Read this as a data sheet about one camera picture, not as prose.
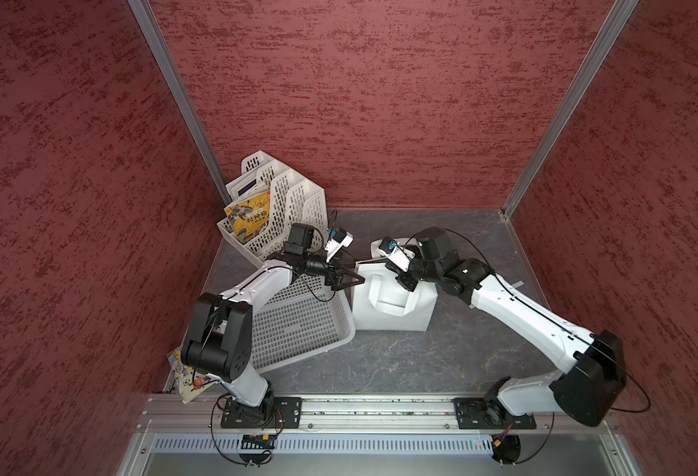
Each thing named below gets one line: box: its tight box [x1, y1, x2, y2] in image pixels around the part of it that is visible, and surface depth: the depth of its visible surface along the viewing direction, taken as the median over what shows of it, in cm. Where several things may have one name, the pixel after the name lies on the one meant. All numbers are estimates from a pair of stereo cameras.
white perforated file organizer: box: [217, 150, 329, 268], surface depth 99 cm
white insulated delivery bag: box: [351, 238, 439, 332], surface depth 78 cm
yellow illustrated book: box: [224, 191, 271, 243], surface depth 99 cm
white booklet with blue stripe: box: [226, 165, 272, 209], surface depth 97 cm
